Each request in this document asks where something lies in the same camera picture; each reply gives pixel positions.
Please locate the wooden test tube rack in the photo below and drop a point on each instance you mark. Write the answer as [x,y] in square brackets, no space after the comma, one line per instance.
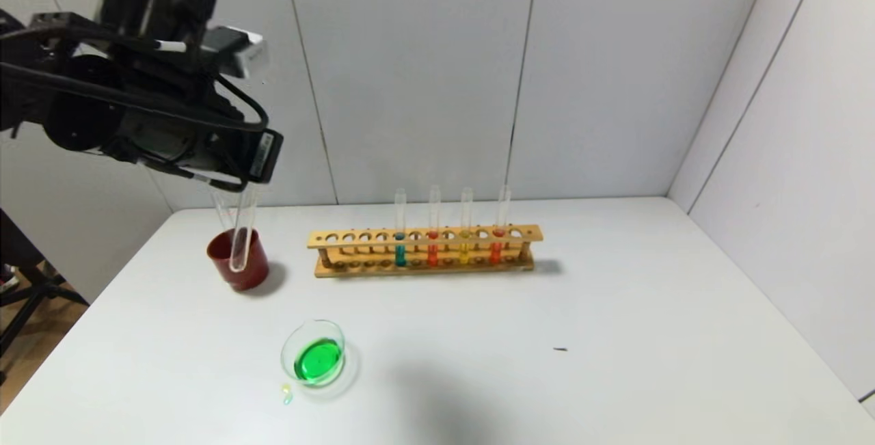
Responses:
[526,233]

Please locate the small blue liquid drop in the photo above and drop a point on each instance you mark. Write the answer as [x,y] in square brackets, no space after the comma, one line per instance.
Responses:
[288,396]

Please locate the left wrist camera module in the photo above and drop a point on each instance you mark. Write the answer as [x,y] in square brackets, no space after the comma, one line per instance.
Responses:
[243,48]

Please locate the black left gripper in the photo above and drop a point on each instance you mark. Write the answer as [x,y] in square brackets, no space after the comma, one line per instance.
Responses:
[264,156]

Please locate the red pigment glass test tube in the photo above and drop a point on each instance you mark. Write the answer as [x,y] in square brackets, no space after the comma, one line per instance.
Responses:
[433,253]
[496,252]

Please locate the yellow pigment glass test tube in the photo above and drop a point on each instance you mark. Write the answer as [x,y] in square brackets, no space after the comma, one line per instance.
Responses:
[465,252]
[241,233]

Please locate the red cup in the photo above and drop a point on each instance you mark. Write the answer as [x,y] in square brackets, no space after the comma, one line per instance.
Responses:
[239,264]

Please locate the clear glass dish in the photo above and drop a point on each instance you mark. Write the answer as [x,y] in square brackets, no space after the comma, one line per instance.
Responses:
[316,356]

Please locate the black stand legs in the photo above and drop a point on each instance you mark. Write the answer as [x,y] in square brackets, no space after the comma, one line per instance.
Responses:
[27,274]

